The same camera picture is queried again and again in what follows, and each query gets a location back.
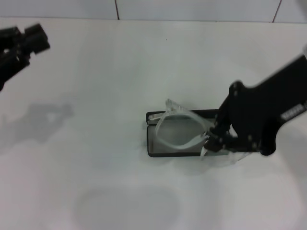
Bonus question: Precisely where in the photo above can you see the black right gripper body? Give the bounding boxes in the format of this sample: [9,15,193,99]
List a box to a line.
[215,54,307,156]

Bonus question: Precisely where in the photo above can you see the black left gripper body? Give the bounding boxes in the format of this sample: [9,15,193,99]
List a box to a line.
[0,46,31,92]

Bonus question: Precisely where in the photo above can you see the black glasses case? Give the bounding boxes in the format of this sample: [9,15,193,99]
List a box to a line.
[146,109,251,158]

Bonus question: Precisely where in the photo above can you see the clear white glasses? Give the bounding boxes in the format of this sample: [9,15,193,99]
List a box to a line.
[147,98,252,166]

